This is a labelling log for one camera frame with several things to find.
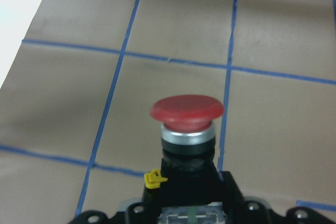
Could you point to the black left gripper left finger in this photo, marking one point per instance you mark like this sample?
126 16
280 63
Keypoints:
129 211

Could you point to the red emergency push button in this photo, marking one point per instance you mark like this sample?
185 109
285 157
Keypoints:
184 189

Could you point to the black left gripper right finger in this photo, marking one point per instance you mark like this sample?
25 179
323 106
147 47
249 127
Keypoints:
248 209

